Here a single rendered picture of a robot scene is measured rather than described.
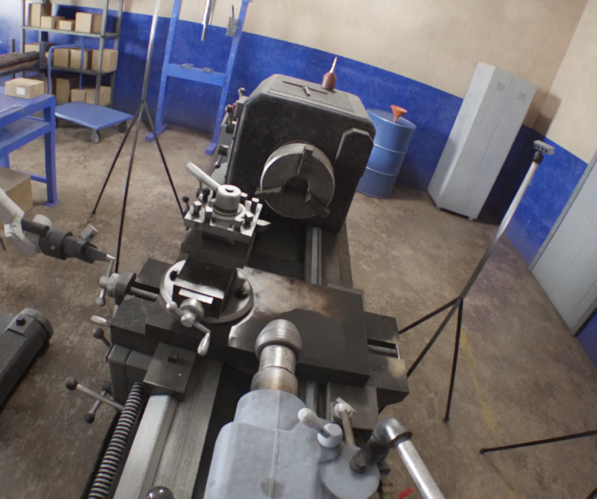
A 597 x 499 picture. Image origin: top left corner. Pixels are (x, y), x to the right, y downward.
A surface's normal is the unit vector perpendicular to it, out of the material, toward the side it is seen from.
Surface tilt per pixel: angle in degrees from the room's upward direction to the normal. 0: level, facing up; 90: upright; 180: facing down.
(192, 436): 0
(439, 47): 90
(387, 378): 0
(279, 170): 90
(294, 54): 90
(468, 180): 90
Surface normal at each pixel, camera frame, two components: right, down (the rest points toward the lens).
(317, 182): -0.07, 0.54
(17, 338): 0.24, -0.81
